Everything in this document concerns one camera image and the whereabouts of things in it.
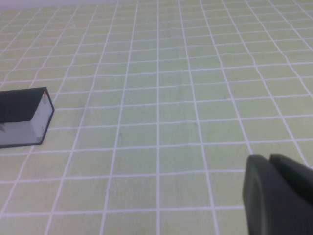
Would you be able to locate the green grid tablecloth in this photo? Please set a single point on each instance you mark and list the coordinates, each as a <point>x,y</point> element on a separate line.
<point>156,73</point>

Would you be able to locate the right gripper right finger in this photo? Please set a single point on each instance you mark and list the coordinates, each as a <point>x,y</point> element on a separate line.
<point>296,176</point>

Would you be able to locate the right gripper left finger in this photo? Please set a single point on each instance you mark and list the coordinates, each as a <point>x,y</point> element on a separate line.
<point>269,200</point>

